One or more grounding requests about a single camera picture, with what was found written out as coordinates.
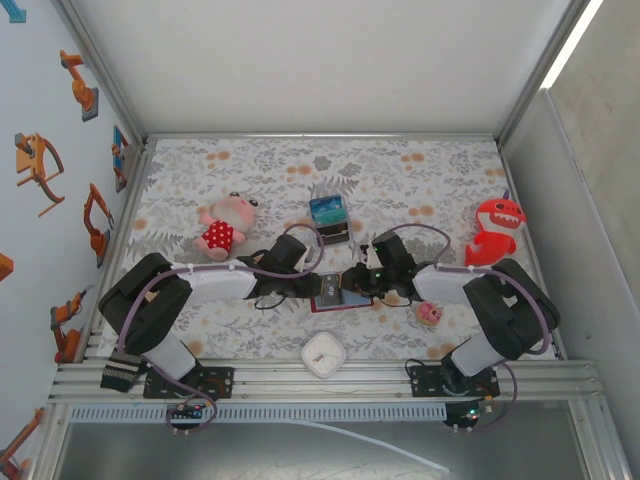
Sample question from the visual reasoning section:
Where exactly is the pink donut toy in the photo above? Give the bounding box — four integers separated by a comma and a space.
417, 301, 445, 327

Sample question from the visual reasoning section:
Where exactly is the red shark plush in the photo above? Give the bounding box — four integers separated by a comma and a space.
464, 188, 527, 268

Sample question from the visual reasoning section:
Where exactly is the blue orange wall sticker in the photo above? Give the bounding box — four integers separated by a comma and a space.
110, 125, 132, 194

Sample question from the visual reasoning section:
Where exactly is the white tube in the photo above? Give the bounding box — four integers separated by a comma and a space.
287, 419, 450, 474

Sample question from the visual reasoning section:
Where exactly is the black VIP card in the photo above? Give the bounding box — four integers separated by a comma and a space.
318, 272, 346, 308
319, 224, 350, 245

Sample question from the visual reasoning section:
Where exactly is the small circuit board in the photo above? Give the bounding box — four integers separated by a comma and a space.
444, 397, 494, 431
167, 403, 206, 426

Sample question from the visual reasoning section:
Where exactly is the red card holder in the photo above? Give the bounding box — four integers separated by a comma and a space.
309, 288, 376, 315

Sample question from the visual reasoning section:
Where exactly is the pink plush toy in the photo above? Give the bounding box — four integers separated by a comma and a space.
193, 192, 260, 261

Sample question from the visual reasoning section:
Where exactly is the purple cable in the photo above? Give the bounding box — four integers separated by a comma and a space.
377, 223, 556, 435
115, 223, 326, 437

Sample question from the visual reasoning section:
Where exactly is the striped sock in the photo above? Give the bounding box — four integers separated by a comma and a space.
99, 349, 146, 394

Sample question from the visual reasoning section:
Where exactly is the orange claw wall sticker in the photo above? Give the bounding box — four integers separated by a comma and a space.
14, 132, 66, 218

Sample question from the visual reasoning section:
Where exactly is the floral tablecloth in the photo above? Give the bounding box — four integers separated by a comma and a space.
92, 137, 559, 361

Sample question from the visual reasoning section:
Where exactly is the clear acrylic card box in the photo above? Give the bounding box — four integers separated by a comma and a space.
307, 194, 354, 246

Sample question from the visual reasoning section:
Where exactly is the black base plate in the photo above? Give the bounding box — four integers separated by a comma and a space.
143, 367, 235, 400
409, 363, 500, 399

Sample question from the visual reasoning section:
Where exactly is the white light strip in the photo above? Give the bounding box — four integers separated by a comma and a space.
539, 0, 606, 91

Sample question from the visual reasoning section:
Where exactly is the white square clock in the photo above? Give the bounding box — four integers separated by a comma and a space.
301, 331, 348, 380

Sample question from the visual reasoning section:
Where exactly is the aluminium frame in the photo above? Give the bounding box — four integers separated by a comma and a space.
47, 0, 631, 480

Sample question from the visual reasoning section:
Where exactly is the grey slotted cable duct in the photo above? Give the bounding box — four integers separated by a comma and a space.
69, 403, 447, 422

